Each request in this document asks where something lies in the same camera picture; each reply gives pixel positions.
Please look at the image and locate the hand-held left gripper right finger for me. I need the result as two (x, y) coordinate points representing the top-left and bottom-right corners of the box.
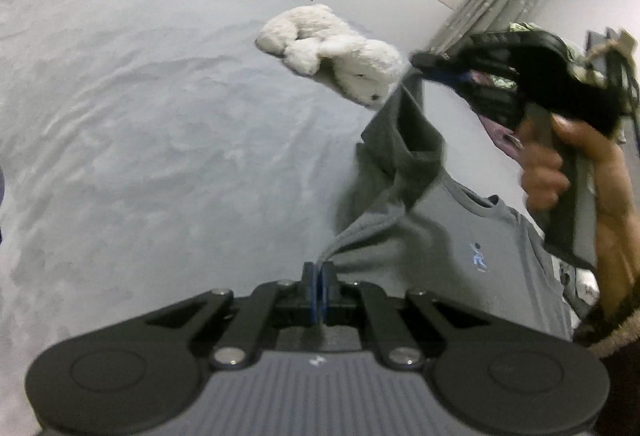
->
(322, 262), (493, 368)

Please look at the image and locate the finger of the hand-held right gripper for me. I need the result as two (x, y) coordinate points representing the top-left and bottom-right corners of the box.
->
(427, 69), (501, 117)
(410, 47), (481, 73)

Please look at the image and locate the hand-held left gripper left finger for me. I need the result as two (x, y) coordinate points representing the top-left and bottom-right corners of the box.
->
(145, 262), (321, 369)

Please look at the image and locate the grey t-shirt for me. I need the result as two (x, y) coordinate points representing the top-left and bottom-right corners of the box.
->
(320, 66), (573, 342)

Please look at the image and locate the person's right forearm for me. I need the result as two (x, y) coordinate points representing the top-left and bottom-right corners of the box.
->
(575, 266), (640, 436)

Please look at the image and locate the person's right hand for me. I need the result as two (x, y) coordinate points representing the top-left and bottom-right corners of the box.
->
(517, 116), (640, 317)

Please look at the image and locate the pink folded quilt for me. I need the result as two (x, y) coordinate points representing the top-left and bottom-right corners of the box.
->
(487, 116), (523, 159)

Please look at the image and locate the white plush dog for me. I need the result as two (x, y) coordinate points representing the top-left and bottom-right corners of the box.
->
(256, 4), (407, 109)

